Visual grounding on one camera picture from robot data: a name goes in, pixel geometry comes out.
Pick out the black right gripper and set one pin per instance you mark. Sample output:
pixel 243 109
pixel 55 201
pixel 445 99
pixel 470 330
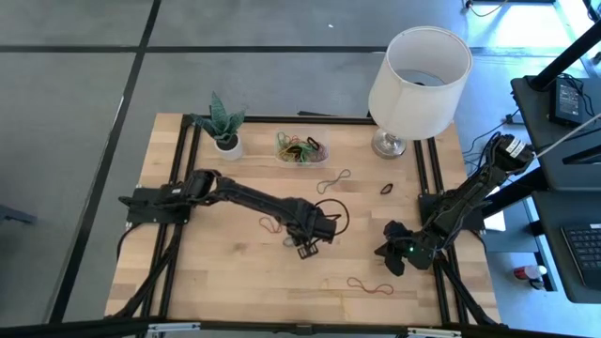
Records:
pixel 418 251

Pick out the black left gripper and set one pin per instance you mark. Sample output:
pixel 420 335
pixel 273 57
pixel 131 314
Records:
pixel 319 227

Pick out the green rubber band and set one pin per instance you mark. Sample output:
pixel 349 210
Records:
pixel 282 137
pixel 307 152

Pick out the yellow rubber band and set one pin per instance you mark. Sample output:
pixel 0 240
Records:
pixel 341 307
pixel 285 156

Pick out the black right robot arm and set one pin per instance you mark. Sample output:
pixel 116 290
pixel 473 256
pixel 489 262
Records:
pixel 469 199

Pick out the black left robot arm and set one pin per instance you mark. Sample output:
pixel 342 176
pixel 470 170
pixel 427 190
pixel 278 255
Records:
pixel 253 197

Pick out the clear plastic bin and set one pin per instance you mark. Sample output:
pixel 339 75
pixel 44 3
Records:
pixel 325 164

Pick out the white paper sheet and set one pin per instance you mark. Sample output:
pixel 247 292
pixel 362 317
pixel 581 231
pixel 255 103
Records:
pixel 497 221

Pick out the white plant pot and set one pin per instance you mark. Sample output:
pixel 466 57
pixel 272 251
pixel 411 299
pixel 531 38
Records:
pixel 230 153

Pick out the red and white bottle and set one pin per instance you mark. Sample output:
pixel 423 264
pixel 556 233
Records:
pixel 528 272

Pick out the green snake plant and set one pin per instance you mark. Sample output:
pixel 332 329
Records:
pixel 220 119

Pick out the white table lamp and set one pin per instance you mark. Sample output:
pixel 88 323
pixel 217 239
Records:
pixel 413 103

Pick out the black side desk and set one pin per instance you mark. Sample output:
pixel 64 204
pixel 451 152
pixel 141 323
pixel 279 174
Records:
pixel 554 206

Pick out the small black plug adapter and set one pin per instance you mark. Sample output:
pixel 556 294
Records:
pixel 514 118

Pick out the black laptop keyboard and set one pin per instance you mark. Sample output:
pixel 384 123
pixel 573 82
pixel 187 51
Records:
pixel 584 253

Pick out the black power adapter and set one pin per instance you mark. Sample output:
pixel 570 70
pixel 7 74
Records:
pixel 565 101

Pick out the black stand pole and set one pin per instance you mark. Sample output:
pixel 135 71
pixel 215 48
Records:
pixel 563 58

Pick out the grey furniture foot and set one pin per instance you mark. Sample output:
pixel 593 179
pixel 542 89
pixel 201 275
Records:
pixel 14 215

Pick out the black aluminium frame rail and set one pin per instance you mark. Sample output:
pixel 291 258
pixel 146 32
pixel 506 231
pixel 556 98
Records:
pixel 434 159
pixel 282 119
pixel 419 164
pixel 177 155
pixel 192 155

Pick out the silver frame bracket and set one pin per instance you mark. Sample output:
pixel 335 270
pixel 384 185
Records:
pixel 432 332
pixel 174 327

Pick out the black aluminium frame beam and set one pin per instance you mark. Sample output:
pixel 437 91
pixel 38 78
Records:
pixel 70 331

